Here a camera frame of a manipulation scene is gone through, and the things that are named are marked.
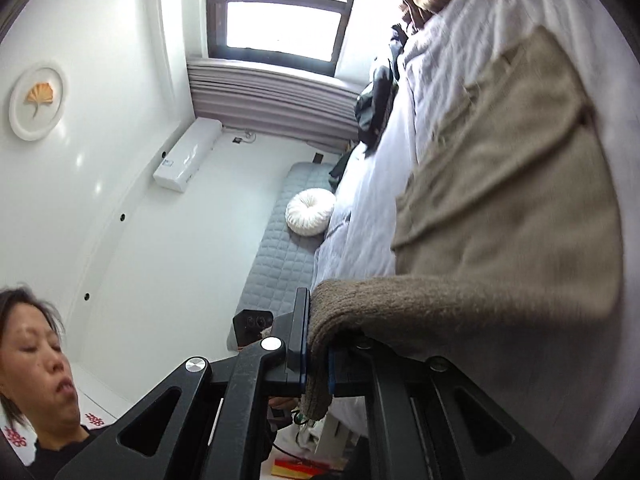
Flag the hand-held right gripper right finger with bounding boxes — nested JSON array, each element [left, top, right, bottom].
[[327, 337, 573, 480]]

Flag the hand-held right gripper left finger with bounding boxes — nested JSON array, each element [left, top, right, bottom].
[[52, 287, 313, 480]]

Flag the brown knit sweater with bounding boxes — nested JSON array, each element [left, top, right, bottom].
[[300, 25, 626, 422]]

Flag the black clothes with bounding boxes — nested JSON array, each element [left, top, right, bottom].
[[354, 25, 407, 157]]

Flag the grey quilted headboard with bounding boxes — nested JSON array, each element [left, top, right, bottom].
[[226, 161, 347, 352]]

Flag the red yellow box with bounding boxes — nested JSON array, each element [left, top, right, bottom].
[[270, 455, 352, 479]]

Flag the white round pillow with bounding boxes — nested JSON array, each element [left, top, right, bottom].
[[285, 188, 336, 237]]

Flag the dark cloth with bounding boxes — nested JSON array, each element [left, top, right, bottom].
[[327, 149, 357, 192]]

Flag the white air conditioner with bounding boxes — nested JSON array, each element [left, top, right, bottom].
[[152, 116, 224, 192]]

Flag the lavender embossed bed blanket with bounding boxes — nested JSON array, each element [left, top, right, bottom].
[[312, 0, 639, 476]]

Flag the person's head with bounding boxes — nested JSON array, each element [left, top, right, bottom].
[[0, 285, 84, 453]]

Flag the person's black shirt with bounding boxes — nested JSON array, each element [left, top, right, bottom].
[[30, 424, 117, 480]]

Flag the grey pleated curtain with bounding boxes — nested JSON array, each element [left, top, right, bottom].
[[186, 57, 363, 154]]

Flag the window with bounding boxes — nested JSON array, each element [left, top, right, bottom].
[[207, 0, 367, 64]]

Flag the dark brown garment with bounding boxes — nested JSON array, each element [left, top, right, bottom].
[[395, 0, 431, 36]]

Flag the round leaf wall decoration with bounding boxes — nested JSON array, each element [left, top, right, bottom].
[[9, 64, 69, 141]]

